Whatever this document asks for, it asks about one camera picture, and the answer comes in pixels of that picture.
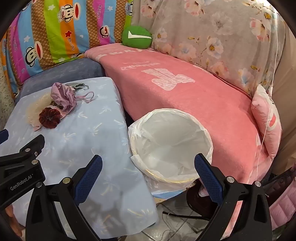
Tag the person's left hand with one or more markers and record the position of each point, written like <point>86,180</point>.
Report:
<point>10,213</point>

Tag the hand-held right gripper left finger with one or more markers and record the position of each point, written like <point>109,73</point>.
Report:
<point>89,178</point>

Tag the beige mesh bag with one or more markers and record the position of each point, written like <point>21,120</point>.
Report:
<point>34,109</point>

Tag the pink blanket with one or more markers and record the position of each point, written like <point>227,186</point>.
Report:
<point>185,88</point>

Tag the beige sofa cover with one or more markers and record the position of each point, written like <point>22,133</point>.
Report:
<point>286,92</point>

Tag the green round cushion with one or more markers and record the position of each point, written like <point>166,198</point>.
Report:
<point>136,37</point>

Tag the colourful monkey print pillow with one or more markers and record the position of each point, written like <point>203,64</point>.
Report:
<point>57,27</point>

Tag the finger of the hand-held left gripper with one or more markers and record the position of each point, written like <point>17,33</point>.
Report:
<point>3,136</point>
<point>25,148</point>

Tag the white speckled cloth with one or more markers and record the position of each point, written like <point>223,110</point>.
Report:
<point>4,99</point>

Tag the white lined waste bin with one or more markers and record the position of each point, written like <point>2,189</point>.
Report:
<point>171,139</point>

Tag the dark red scrunchie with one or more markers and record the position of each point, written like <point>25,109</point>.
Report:
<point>49,118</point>

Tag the pink printed pillow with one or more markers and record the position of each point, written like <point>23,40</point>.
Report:
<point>266,120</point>

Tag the purple cloth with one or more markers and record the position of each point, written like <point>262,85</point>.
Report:
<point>62,95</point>

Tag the pink quilted cloth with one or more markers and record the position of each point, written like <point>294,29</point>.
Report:
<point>279,208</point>

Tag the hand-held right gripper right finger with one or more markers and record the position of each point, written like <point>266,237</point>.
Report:
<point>208,178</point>

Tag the black stool base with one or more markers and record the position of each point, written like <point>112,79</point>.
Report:
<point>196,205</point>

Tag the blue-grey sofa cushion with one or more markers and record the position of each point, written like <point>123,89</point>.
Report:
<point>69,69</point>

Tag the grey floral cover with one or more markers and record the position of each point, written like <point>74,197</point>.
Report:
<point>208,34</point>

